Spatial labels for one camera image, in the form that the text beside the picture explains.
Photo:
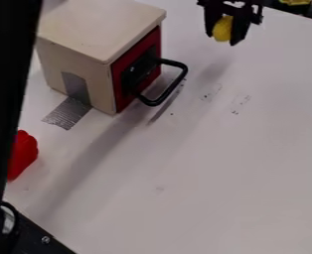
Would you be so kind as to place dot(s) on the red toy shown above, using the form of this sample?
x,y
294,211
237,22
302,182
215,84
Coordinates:
x,y
22,153

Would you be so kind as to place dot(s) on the yellow toy corn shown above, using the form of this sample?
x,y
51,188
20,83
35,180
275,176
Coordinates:
x,y
223,29

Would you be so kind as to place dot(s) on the black post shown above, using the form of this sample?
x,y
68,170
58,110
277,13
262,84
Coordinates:
x,y
6,99

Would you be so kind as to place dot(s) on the cabinet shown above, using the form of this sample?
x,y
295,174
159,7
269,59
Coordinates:
x,y
96,29

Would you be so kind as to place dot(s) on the yellow toy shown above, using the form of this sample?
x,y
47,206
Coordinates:
x,y
295,2

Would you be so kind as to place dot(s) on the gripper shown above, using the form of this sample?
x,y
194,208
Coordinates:
x,y
234,2

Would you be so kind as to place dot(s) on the grey tape strip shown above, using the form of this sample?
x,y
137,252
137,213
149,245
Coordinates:
x,y
68,110

